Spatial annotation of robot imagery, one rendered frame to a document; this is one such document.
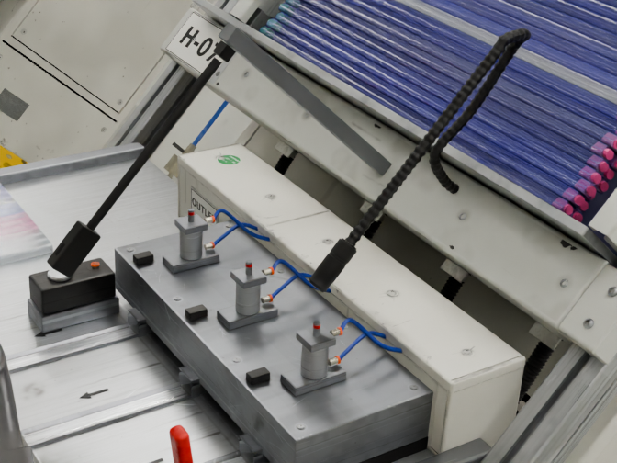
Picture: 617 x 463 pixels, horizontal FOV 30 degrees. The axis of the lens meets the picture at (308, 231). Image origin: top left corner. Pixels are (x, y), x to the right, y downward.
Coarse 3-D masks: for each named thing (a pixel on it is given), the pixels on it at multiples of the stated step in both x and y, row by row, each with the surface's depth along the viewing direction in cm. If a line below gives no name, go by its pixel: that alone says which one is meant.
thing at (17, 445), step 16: (0, 352) 41; (0, 368) 40; (0, 384) 40; (0, 400) 39; (0, 416) 39; (16, 416) 40; (0, 432) 39; (16, 432) 40; (0, 448) 39; (16, 448) 39
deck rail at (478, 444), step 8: (480, 440) 97; (456, 448) 96; (464, 448) 96; (472, 448) 96; (480, 448) 96; (488, 448) 96; (432, 456) 95; (440, 456) 95; (448, 456) 95; (456, 456) 95; (464, 456) 95; (472, 456) 95; (480, 456) 95
